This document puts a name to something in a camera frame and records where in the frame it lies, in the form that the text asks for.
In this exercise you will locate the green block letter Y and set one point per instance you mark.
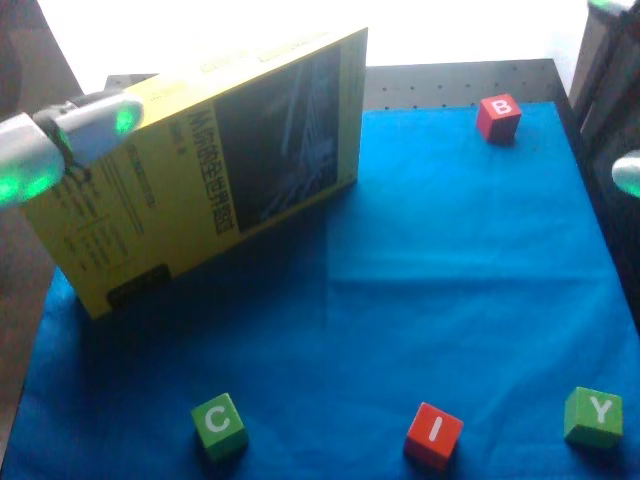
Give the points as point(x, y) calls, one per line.
point(595, 417)

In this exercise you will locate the red block letter I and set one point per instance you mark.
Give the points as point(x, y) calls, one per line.
point(434, 435)

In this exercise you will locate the red block letter B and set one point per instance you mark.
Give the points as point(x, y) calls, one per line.
point(497, 120)

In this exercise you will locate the green block letter C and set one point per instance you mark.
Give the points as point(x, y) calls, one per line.
point(217, 425)

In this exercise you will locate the yellow box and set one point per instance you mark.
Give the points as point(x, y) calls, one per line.
point(175, 200)

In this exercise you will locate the blue nonwoven fabric bag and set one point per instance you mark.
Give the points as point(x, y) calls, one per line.
point(400, 300)

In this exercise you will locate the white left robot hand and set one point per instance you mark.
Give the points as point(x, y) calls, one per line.
point(100, 125)

